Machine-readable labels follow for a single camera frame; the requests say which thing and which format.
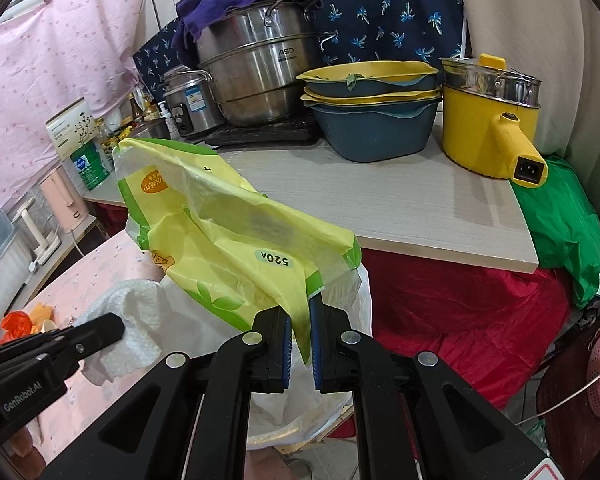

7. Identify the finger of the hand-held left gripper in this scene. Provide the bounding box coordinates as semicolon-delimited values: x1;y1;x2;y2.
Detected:
0;312;126;376

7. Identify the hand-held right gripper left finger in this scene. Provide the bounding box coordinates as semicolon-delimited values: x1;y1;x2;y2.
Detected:
45;307;293;480

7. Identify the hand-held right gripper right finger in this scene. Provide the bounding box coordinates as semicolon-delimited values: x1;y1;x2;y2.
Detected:
309;294;551;480

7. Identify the white paper towel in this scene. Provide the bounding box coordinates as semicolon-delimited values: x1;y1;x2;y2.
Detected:
72;280;181;386

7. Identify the trash bin with white liner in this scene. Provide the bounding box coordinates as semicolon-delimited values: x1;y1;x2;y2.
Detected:
160;262;374;456

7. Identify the orange plastic bag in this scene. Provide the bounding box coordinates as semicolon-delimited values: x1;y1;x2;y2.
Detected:
0;310;33;351

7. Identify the yellow green plastic bag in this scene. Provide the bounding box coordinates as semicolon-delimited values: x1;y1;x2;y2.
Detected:
111;137;362;368

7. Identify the pink floral sheet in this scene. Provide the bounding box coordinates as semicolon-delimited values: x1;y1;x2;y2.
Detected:
20;232;251;466

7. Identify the pink electric kettle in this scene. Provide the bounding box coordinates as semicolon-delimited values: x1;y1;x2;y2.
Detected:
37;165;88;233

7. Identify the red cloth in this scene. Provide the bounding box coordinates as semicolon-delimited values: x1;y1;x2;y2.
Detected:
85;200;588;428

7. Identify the green label bottle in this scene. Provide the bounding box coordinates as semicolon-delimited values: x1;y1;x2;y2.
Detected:
70;137;113;191

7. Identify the white box with plant print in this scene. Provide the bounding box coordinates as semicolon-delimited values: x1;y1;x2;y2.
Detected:
45;97;103;163

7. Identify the black induction cooktop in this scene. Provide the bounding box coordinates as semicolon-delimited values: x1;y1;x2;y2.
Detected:
202;112;321;148

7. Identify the small steel pot with lid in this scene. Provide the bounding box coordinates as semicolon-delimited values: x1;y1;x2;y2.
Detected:
140;117;173;139

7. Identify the white pump bottle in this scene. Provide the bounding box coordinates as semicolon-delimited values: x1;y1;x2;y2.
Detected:
159;101;177;136

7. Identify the steel rice cooker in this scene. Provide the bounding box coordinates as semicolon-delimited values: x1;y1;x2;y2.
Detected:
161;67;226;138

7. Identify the yellow electric pot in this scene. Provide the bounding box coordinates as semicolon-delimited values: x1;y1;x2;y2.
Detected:
440;85;549;189

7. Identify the pink dotted curtain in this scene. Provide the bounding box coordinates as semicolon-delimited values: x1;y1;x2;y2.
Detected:
0;0;151;221

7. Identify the large steel steamer pot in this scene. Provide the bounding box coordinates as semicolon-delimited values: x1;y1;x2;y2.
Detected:
195;0;338;128

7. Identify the steel steamer insert yellow knob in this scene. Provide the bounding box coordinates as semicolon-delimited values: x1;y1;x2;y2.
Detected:
440;54;543;111

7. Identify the navy palm print cloth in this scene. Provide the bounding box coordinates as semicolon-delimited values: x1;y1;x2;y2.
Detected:
132;0;468;106

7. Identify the purple towel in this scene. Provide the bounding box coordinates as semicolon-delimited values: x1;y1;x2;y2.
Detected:
172;0;323;68

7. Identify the beige curtain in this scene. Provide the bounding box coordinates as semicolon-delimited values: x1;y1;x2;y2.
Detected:
450;0;600;221

